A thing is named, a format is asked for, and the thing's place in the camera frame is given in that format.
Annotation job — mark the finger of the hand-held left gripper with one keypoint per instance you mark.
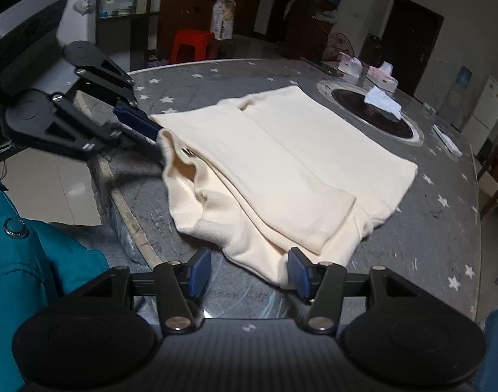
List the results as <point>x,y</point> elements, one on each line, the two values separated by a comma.
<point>98,132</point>
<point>139,123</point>

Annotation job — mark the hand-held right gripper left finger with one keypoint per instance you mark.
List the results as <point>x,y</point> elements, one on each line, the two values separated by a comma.
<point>200,273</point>

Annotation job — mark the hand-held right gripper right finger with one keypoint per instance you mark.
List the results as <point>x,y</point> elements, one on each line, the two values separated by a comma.
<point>299,273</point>

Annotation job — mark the cream knit garment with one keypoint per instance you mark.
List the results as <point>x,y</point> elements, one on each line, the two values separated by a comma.
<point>273,163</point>

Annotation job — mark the red plastic stool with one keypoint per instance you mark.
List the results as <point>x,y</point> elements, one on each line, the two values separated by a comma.
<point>192,45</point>

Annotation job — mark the white brown paper carton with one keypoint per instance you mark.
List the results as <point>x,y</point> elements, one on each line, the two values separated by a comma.
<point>223,18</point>

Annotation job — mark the round black induction cooktop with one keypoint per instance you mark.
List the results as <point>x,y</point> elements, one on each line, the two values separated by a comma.
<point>367,124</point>

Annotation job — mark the person's teal jacket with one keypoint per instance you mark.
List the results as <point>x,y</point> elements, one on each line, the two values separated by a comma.
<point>20,286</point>

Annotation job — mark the dark wooden bookcase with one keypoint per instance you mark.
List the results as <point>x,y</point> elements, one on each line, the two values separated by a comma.
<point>302,28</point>

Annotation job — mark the white crumpled tissue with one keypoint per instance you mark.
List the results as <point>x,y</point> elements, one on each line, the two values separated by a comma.
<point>381,100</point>

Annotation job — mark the white pink tissue box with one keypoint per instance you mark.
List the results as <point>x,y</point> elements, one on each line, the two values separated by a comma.
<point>350,66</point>
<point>381,79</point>

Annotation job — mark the polka-dot play tent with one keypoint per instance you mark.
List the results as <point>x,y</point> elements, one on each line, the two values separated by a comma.
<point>339,47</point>

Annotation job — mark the white water dispenser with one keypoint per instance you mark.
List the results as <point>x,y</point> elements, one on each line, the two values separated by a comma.
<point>453,108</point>

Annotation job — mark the white refrigerator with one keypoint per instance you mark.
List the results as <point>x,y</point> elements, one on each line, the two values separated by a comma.
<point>488,110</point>

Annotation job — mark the dark brown entrance door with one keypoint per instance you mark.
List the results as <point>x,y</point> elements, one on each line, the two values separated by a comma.
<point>412,41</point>

